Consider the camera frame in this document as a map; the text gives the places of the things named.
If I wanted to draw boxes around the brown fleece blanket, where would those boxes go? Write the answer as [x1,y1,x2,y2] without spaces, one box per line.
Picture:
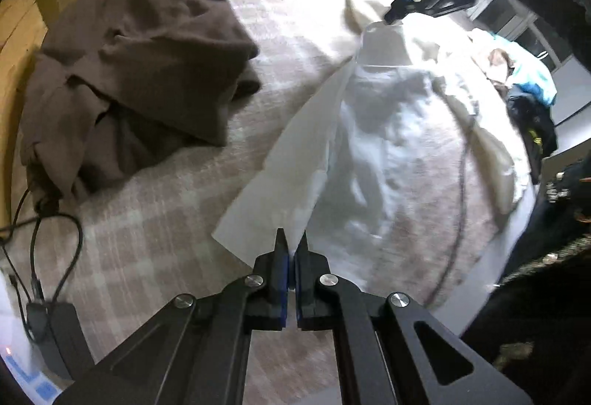
[21,0,262,210]

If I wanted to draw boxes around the black cables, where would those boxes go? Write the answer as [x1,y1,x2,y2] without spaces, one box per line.
[0,188,85,341]

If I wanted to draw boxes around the white shirt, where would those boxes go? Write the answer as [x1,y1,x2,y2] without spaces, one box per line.
[211,10,511,313]

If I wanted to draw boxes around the pine wood headboard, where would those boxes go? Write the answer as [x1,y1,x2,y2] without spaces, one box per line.
[0,0,57,221]

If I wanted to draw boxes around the person's sequin garment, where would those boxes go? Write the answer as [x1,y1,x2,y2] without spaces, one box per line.
[496,165,591,290]

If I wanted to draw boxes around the pink plaid bed blanket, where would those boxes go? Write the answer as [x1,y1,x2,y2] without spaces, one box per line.
[9,0,532,405]

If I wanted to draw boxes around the dark cloth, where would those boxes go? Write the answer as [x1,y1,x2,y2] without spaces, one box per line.
[505,93,557,184]

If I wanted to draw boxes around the white power strip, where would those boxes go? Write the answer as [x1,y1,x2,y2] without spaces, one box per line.
[7,343,61,401]

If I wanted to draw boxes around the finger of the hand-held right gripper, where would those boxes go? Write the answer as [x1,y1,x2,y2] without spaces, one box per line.
[383,0,432,25]

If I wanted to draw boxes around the person's black sweater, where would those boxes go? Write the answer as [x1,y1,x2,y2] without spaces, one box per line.
[462,151,591,405]

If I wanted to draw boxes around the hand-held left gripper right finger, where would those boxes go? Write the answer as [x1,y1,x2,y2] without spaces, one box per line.
[294,232,534,405]

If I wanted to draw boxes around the light blue cloth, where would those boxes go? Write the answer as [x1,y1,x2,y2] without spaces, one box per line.
[487,33,557,107]

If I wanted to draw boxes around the black power adapter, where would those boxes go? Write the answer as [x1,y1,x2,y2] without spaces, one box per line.
[25,301,93,380]

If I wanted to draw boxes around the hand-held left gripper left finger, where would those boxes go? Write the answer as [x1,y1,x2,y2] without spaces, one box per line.
[53,227,293,405]

